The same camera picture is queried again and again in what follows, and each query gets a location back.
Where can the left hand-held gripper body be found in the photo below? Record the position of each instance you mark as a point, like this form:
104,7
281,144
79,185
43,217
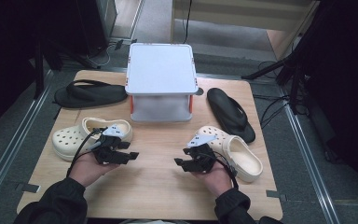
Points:
105,152

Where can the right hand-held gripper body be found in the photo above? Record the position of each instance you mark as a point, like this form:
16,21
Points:
203,158

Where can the cream clog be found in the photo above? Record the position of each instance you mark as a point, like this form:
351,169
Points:
242,155
65,140

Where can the black flip-flop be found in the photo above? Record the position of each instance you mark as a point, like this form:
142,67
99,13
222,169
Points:
90,96
230,115

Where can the white shoe rack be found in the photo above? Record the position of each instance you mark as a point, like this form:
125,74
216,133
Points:
161,68

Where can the person's right hand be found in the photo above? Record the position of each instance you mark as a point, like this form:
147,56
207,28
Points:
219,180

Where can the person's left hand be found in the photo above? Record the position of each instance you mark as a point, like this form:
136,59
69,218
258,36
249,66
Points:
85,171

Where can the dark round table grommet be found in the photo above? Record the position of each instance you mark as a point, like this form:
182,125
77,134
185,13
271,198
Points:
199,91

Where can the grey tape strip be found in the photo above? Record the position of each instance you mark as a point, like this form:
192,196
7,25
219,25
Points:
275,194
28,187

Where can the black floor plug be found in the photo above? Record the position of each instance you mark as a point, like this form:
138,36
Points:
119,43

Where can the black metal stand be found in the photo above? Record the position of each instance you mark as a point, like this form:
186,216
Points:
38,71

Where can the black tripod stand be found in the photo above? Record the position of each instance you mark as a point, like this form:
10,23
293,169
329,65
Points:
267,70

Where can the dark grey cabinet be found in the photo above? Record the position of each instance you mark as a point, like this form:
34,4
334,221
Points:
107,18

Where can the black curtain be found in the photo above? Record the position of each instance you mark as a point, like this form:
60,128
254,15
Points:
348,77
6,46

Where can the metal floor rail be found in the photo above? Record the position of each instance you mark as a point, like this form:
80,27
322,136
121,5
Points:
307,161
12,149

